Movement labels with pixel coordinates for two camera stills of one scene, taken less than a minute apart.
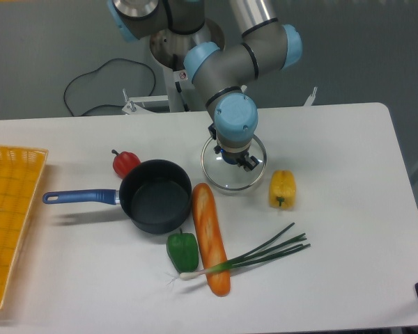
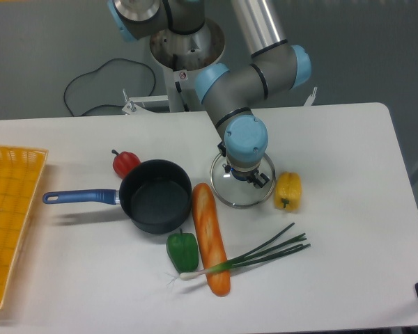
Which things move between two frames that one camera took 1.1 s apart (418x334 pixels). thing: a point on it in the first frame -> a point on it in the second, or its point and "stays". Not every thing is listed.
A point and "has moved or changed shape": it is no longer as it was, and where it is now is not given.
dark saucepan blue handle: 156,194 stays
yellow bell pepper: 282,190 has moved or changed shape
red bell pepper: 124,161 stays
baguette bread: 212,245 stays
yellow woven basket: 13,175 stays
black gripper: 234,158 -> 253,177
